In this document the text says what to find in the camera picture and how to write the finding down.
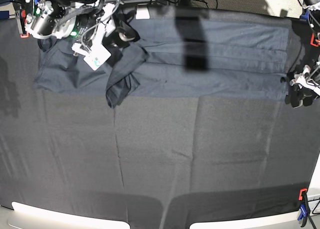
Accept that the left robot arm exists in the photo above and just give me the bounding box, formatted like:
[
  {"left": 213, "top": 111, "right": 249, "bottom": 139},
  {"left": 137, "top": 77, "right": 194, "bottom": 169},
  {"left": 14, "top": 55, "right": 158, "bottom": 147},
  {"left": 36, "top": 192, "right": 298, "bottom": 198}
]
[{"left": 285, "top": 0, "right": 320, "bottom": 108}]

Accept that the red clamp far right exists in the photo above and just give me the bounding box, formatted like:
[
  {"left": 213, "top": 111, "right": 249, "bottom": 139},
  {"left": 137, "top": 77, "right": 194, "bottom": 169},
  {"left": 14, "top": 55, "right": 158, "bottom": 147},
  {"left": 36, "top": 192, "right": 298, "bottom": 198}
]
[{"left": 310, "top": 32, "right": 320, "bottom": 48}]

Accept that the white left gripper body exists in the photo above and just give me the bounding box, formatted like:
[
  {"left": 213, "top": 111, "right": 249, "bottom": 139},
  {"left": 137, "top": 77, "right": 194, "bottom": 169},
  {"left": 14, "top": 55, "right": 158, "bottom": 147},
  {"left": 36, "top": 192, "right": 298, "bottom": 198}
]
[{"left": 289, "top": 65, "right": 320, "bottom": 96}]

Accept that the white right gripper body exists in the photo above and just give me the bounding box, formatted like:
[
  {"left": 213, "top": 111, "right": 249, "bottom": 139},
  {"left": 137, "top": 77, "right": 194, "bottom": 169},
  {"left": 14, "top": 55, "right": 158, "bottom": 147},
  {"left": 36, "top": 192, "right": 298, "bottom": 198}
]
[{"left": 71, "top": 3, "right": 116, "bottom": 71}]

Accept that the red blue clamp near right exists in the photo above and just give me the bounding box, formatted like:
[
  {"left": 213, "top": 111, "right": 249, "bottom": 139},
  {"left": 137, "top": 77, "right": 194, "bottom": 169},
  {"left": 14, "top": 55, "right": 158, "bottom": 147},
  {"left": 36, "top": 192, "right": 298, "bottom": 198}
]
[{"left": 297, "top": 188, "right": 317, "bottom": 229}]

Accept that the red clamp far left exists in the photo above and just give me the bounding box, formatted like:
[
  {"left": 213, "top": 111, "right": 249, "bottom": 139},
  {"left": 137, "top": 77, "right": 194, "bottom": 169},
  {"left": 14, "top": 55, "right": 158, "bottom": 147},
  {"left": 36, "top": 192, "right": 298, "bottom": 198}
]
[{"left": 14, "top": 9, "right": 29, "bottom": 38}]

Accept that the black table cloth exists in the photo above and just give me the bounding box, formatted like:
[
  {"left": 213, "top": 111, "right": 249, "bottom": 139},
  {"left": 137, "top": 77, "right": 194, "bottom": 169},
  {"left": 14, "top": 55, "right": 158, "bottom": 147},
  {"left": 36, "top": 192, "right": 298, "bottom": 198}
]
[{"left": 0, "top": 6, "right": 320, "bottom": 229}]

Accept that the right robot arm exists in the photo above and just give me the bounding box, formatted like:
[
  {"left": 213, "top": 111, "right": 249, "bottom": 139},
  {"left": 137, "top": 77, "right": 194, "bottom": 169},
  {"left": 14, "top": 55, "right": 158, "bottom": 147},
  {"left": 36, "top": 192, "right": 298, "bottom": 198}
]
[{"left": 15, "top": 0, "right": 137, "bottom": 71}]

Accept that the dark grey t-shirt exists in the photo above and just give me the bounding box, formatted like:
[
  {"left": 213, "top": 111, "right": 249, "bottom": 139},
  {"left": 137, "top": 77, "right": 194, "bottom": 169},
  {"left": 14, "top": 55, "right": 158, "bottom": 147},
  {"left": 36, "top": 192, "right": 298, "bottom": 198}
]
[{"left": 34, "top": 9, "right": 290, "bottom": 108}]

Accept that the blue clamp far right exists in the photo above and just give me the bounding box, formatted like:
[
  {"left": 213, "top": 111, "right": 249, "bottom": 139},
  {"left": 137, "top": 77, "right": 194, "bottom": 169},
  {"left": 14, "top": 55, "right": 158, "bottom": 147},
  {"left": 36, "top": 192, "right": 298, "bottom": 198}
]
[{"left": 299, "top": 12, "right": 309, "bottom": 23}]

